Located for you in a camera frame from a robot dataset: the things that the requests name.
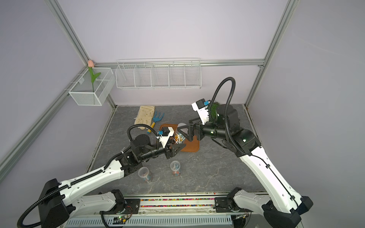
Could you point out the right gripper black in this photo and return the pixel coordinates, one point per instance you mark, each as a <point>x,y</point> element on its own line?
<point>192,128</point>

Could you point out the green artificial grass mat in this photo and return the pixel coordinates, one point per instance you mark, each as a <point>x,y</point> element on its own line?
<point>212,106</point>

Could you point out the blue yellow garden rake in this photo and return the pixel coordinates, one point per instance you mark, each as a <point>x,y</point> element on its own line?
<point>156,118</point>

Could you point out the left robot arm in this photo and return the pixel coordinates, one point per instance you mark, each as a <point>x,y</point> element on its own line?
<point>60,201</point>

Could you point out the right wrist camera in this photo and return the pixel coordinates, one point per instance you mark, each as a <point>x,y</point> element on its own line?
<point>201,107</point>

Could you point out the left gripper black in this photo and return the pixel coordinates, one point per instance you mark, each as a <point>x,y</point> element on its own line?
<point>172,151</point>

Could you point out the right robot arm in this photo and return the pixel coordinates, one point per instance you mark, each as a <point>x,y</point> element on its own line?
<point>283,206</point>

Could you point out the middle clear candy jar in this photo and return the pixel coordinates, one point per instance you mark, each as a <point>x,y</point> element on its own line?
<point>175,168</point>

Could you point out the cream work glove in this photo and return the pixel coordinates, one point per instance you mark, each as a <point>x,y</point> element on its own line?
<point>145,115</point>

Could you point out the left clear plastic jar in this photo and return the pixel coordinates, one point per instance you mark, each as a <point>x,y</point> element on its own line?
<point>145,174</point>

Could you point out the white wire wall rack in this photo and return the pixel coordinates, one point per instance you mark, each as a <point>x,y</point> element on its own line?
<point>165,73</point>

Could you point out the pink artificial tulip flower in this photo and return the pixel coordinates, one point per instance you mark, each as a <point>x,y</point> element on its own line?
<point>93,76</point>

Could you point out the white mesh wall basket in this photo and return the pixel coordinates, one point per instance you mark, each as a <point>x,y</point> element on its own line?
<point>82,92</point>

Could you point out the brown wooden tray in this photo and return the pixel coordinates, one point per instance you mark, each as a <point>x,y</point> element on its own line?
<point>191,147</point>

